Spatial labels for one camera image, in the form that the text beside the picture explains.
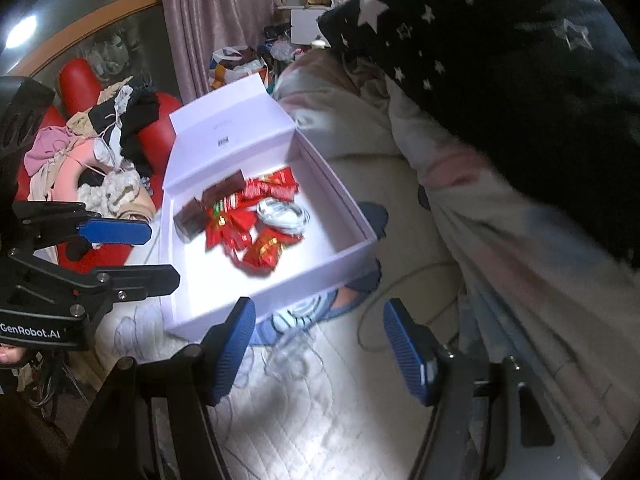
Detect white drawer cabinet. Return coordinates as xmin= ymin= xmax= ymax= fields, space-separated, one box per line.
xmin=290 ymin=8 xmax=326 ymax=46

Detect dark brown snack wrapper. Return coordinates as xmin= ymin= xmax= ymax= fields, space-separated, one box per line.
xmin=201 ymin=170 xmax=245 ymax=207

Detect mauve curtain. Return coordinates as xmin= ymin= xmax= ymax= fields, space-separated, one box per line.
xmin=162 ymin=0 xmax=274 ymax=103

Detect red leather chair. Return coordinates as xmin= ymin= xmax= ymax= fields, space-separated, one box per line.
xmin=46 ymin=58 xmax=181 ymax=273

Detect large red spicy snack bag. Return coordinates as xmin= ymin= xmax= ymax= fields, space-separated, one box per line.
xmin=210 ymin=166 xmax=299 ymax=214

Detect black cable bundle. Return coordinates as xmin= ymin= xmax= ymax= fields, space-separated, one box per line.
xmin=19 ymin=353 xmax=91 ymax=426

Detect person's left hand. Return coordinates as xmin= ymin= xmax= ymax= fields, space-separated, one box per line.
xmin=0 ymin=344 xmax=28 ymax=370

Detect red pyramid candy packet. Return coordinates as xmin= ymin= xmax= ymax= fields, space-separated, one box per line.
xmin=205 ymin=209 xmax=257 ymax=252

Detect white cable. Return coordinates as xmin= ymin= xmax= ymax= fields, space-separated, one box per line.
xmin=255 ymin=196 xmax=312 ymax=236

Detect pile of clothes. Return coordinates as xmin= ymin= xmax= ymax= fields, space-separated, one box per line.
xmin=24 ymin=74 xmax=160 ymax=223

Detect white open gift box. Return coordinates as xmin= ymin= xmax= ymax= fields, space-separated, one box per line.
xmin=158 ymin=76 xmax=376 ymax=341

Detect orange white shopping bag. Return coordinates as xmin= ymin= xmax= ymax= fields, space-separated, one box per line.
xmin=208 ymin=46 xmax=269 ymax=90

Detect black star-pattern blanket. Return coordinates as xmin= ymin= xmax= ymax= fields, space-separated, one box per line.
xmin=319 ymin=0 xmax=639 ymax=266

